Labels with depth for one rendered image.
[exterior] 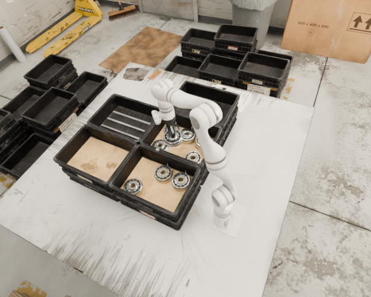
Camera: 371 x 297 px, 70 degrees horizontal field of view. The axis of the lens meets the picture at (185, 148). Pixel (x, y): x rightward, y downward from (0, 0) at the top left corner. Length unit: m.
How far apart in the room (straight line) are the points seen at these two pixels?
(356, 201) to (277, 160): 1.05
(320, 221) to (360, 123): 1.21
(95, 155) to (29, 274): 1.21
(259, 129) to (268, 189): 0.46
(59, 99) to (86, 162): 1.20
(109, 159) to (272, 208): 0.99
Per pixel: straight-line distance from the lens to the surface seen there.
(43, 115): 2.70
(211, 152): 1.02
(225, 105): 1.82
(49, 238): 1.71
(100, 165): 1.64
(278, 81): 2.46
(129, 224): 1.56
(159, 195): 1.44
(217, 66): 2.90
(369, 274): 2.41
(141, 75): 2.35
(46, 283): 2.45
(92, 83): 2.99
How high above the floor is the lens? 2.10
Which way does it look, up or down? 53 degrees down
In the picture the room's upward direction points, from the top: 8 degrees counter-clockwise
